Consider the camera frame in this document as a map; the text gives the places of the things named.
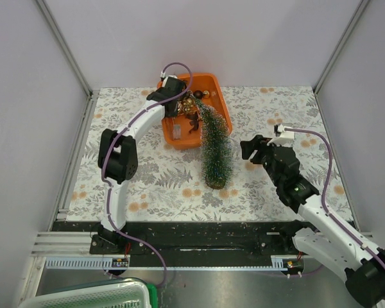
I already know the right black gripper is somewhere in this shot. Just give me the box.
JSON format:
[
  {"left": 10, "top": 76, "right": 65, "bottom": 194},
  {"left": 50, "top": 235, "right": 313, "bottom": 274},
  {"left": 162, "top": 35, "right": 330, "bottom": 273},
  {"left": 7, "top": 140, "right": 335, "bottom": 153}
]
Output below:
[{"left": 239, "top": 135, "right": 286, "bottom": 187}]

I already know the small green christmas tree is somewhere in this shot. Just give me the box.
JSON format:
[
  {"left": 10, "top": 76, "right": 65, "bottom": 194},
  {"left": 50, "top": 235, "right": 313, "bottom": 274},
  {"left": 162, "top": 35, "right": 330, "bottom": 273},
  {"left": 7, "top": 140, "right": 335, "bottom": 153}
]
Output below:
[{"left": 195, "top": 98, "right": 233, "bottom": 190}]

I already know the clear led battery box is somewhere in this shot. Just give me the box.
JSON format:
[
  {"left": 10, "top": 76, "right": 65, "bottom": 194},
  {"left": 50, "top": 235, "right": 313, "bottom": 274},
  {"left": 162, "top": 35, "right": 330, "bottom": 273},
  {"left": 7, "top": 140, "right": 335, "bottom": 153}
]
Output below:
[{"left": 173, "top": 124, "right": 182, "bottom": 140}]

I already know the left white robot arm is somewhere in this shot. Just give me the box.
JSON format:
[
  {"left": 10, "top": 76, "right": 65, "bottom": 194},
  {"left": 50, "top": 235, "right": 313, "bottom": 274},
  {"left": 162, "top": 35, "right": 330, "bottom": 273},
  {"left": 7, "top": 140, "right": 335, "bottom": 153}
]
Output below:
[{"left": 98, "top": 76, "right": 187, "bottom": 253}]

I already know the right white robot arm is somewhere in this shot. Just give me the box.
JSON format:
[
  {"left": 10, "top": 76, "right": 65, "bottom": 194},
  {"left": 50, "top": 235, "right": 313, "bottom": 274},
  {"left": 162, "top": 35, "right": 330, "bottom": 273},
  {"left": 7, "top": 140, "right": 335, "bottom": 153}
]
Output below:
[{"left": 240, "top": 135, "right": 385, "bottom": 307}]

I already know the dark brown bauble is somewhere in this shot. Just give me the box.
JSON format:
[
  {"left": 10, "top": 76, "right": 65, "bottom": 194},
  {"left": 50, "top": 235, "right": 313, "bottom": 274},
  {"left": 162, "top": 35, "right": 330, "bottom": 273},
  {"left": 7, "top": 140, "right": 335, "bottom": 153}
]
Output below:
[{"left": 193, "top": 90, "right": 203, "bottom": 99}]

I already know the brown ribbon bow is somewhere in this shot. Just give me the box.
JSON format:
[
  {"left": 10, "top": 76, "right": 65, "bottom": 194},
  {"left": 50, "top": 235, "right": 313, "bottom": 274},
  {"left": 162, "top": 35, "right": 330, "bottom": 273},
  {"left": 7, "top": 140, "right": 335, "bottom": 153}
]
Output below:
[{"left": 186, "top": 112, "right": 201, "bottom": 133}]

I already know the orange plastic bin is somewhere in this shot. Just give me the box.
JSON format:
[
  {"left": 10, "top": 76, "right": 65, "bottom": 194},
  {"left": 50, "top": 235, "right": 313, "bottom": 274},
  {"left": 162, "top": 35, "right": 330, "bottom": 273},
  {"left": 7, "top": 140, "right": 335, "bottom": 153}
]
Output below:
[{"left": 162, "top": 73, "right": 232, "bottom": 150}]

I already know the floral patterned table mat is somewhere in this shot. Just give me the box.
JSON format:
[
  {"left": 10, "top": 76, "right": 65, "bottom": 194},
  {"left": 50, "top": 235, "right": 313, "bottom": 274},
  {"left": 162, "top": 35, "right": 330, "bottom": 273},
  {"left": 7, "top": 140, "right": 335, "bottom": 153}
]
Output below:
[{"left": 65, "top": 85, "right": 354, "bottom": 223}]

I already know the green plastic basket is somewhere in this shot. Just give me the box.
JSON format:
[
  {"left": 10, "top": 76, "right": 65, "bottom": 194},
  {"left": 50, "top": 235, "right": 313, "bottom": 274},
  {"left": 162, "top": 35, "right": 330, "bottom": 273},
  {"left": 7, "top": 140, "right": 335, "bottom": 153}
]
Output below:
[{"left": 146, "top": 284, "right": 158, "bottom": 308}]

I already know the white plastic basket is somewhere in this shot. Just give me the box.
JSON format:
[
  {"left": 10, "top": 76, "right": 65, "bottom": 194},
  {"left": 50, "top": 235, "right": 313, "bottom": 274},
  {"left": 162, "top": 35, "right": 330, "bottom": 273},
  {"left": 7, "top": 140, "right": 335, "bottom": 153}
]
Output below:
[{"left": 19, "top": 279, "right": 151, "bottom": 307}]

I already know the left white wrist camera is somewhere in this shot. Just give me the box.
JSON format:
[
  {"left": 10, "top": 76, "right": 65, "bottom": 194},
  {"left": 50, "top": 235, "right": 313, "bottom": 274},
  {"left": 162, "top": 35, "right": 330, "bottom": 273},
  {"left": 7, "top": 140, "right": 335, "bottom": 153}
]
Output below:
[{"left": 157, "top": 71, "right": 177, "bottom": 87}]

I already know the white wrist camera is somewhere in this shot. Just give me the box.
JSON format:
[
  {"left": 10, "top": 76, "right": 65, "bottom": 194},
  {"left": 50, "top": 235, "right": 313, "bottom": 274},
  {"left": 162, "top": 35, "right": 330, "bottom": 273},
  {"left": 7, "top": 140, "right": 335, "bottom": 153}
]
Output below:
[
  {"left": 157, "top": 71, "right": 177, "bottom": 87},
  {"left": 271, "top": 124, "right": 295, "bottom": 146}
]

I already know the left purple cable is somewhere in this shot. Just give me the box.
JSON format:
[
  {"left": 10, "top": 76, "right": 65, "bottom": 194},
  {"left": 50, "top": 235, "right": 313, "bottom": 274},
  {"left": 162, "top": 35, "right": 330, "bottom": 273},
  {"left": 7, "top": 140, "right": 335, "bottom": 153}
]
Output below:
[{"left": 101, "top": 62, "right": 194, "bottom": 287}]

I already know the purple cable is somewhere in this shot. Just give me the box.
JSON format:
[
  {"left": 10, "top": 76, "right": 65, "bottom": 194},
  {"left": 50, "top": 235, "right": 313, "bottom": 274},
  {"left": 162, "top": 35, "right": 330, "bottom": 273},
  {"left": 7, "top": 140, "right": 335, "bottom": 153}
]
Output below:
[
  {"left": 285, "top": 126, "right": 385, "bottom": 302},
  {"left": 101, "top": 62, "right": 194, "bottom": 287}
]

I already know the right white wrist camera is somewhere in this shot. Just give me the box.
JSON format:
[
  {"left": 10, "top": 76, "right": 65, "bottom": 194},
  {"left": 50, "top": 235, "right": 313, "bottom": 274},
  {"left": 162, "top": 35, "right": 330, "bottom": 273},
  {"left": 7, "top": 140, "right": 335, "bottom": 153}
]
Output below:
[{"left": 271, "top": 124, "right": 295, "bottom": 146}]

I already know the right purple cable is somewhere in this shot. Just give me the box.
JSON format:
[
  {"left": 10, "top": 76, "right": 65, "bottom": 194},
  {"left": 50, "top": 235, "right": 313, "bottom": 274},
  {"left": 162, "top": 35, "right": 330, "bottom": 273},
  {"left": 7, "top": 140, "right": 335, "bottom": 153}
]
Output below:
[{"left": 285, "top": 126, "right": 385, "bottom": 302}]

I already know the white slotted cable duct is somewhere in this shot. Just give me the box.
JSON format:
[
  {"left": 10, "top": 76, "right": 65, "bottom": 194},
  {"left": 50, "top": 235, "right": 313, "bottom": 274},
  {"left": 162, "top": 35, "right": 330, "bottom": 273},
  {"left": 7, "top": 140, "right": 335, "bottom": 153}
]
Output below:
[{"left": 44, "top": 256, "right": 288, "bottom": 272}]

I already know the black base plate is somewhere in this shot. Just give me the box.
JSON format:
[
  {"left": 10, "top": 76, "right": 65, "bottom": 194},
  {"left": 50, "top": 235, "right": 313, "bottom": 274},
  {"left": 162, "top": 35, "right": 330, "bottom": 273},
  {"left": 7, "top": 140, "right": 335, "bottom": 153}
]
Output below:
[{"left": 52, "top": 221, "right": 317, "bottom": 266}]

